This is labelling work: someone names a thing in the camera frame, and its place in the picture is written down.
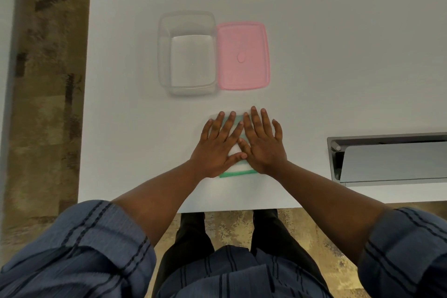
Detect black trousers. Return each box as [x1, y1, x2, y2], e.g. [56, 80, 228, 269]
[152, 210, 329, 298]

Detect grey desk cable tray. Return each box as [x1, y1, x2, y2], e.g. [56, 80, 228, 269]
[327, 132, 447, 187]

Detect pink plastic lid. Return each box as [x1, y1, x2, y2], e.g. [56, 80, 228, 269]
[216, 21, 271, 91]

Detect person's left forearm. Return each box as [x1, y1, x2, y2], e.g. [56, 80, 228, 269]
[111, 161, 207, 248]

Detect clear plastic container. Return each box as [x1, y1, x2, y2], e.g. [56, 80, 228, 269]
[157, 11, 219, 96]

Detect blue striped shirt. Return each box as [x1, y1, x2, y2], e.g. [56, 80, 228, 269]
[0, 200, 447, 298]

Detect person's right hand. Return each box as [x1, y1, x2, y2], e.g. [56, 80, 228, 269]
[237, 105, 289, 176]

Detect green striped towel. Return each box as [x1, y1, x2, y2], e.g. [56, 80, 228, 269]
[209, 111, 259, 179]

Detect person's right forearm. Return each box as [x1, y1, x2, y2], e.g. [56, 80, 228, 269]
[272, 161, 390, 267]

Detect person's left hand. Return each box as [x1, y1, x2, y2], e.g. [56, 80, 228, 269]
[190, 111, 248, 179]

